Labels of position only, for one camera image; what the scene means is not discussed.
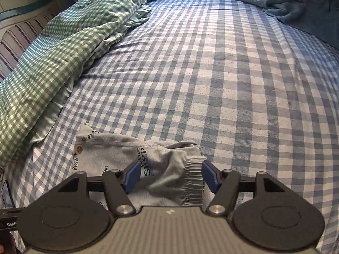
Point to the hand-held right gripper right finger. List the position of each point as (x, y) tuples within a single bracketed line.
[(209, 176)]

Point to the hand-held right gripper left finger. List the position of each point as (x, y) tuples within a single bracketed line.
[(132, 177)]

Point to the grey printed pants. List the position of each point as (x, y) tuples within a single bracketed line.
[(164, 164)]

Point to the blue checked bed sheet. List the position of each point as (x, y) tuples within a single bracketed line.
[(212, 84)]

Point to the green checked quilt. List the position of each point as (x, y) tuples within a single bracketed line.
[(61, 58)]

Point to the striped pillow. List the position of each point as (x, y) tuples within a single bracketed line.
[(18, 39)]

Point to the large teal blanket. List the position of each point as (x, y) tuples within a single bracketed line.
[(299, 8)]

